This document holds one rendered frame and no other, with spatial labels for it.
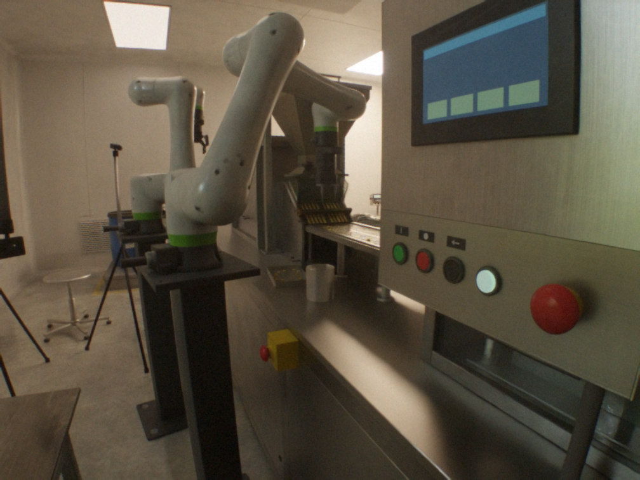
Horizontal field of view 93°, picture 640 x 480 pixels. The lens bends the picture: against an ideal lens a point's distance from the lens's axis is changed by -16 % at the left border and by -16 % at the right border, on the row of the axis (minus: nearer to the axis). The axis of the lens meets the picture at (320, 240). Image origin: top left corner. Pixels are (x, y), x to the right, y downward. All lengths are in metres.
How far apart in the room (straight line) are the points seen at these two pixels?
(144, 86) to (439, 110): 1.35
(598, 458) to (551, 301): 0.30
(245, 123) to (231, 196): 0.16
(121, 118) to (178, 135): 3.53
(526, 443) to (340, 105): 1.03
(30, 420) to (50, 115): 4.58
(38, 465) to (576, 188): 0.81
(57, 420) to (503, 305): 0.78
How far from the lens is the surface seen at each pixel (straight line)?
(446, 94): 0.41
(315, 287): 0.99
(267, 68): 0.83
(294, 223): 1.49
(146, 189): 1.56
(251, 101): 0.80
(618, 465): 0.55
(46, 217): 5.19
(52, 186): 5.15
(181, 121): 1.55
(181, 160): 1.53
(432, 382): 0.66
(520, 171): 0.35
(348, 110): 1.24
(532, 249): 0.34
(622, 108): 0.31
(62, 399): 0.91
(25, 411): 0.91
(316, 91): 1.15
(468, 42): 0.40
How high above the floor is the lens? 1.14
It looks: 10 degrees down
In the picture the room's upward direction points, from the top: straight up
